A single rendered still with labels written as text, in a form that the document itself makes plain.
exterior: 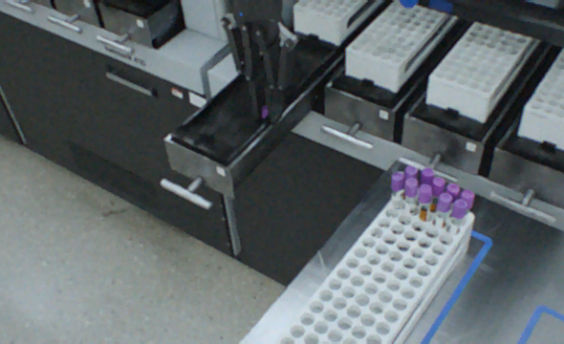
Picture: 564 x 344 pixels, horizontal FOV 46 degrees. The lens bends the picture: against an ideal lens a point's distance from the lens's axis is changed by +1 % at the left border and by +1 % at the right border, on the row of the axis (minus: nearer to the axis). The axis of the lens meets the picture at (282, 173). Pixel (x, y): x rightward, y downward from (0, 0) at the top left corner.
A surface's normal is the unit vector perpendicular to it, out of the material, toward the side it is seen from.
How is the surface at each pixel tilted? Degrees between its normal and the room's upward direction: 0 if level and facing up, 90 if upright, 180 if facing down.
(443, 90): 90
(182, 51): 0
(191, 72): 90
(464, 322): 0
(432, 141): 90
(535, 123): 90
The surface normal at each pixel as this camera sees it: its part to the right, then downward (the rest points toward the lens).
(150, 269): -0.06, -0.70
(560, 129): -0.57, 0.61
